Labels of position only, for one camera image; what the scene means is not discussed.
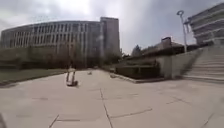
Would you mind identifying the street lamp post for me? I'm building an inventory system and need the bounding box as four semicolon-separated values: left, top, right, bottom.
176;9;189;54

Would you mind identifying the wide stepped concrete slope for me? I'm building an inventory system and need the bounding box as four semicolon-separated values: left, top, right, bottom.
182;44;224;83

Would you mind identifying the row of trees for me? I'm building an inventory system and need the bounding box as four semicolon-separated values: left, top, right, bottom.
0;41;123;70

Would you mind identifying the dark low planter wall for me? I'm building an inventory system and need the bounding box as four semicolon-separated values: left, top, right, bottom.
114;59;162;80

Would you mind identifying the low dark building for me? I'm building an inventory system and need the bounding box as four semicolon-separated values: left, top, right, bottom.
139;36;202;58

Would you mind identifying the grey concrete wall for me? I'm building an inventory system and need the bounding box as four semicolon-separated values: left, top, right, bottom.
155;48;203;80

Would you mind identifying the building with striped floors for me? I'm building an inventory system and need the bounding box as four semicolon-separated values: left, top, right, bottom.
187;1;224;47

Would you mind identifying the grass strip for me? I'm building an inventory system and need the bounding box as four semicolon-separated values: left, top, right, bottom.
0;68;69;86

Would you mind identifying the pale concrete slab plaza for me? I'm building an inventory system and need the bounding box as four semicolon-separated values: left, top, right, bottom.
0;68;224;128

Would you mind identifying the large curved grey building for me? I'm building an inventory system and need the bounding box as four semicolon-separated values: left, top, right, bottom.
0;16;121;68

